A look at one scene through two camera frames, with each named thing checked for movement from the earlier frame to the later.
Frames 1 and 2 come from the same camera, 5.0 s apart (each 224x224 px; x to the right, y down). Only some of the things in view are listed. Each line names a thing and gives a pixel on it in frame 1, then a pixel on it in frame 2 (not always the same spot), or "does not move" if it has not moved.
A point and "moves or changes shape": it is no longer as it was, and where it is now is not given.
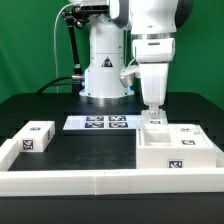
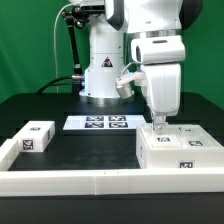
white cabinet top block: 35,135 does not move
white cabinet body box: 154,150 moves or changes shape
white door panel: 148,120 → 169,139
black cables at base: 56,82 does not move
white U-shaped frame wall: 108,182 does not move
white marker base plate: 102,123 does not move
